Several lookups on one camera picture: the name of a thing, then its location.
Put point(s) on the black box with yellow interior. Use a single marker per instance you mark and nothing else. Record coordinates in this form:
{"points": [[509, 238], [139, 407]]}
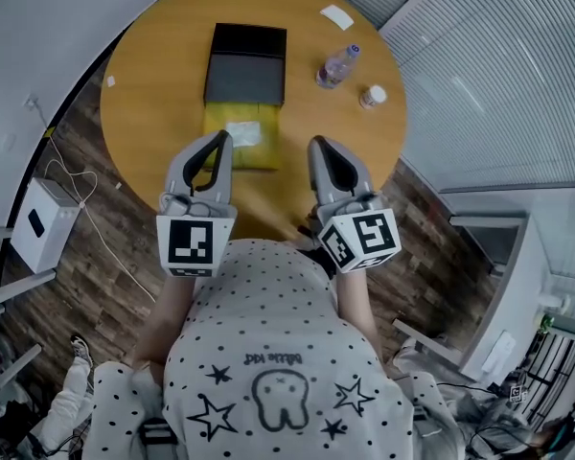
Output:
{"points": [[244, 75]]}

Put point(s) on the person's left forearm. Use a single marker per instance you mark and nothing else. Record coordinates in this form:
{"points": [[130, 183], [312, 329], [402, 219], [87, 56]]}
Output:
{"points": [[167, 319]]}

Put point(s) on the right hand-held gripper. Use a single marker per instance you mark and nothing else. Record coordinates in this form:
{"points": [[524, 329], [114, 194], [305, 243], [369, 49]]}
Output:
{"points": [[371, 233]]}

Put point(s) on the white wall socket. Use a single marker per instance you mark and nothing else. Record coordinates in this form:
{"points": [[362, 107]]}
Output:
{"points": [[33, 102]]}

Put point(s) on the person's right forearm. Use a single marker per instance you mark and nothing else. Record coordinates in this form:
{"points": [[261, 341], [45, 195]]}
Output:
{"points": [[357, 314]]}

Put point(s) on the small white sticker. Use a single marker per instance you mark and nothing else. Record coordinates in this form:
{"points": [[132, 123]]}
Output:
{"points": [[110, 80]]}

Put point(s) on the white dotted shirt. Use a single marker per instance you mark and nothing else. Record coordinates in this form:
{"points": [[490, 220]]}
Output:
{"points": [[268, 314]]}

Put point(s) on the white box appliance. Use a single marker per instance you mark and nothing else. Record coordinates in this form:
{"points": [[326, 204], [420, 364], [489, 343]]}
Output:
{"points": [[43, 228]]}

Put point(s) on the small white jar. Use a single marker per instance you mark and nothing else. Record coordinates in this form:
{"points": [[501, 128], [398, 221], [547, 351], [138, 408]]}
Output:
{"points": [[373, 97]]}

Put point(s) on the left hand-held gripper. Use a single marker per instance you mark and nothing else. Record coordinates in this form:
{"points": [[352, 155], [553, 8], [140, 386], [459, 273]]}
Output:
{"points": [[187, 242]]}

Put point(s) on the white desk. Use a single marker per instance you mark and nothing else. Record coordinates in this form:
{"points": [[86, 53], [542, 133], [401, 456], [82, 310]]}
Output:
{"points": [[512, 295], [0, 305]]}

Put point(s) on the small white packet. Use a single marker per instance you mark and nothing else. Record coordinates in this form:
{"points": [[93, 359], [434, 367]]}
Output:
{"points": [[243, 133]]}

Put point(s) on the clear plastic water bottle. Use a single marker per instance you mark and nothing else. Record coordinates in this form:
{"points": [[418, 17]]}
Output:
{"points": [[335, 70]]}

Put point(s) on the white paper sheet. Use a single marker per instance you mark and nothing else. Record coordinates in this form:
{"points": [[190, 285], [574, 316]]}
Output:
{"points": [[337, 17]]}

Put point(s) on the white paper on desk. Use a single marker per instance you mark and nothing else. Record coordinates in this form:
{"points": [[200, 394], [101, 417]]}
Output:
{"points": [[500, 350]]}

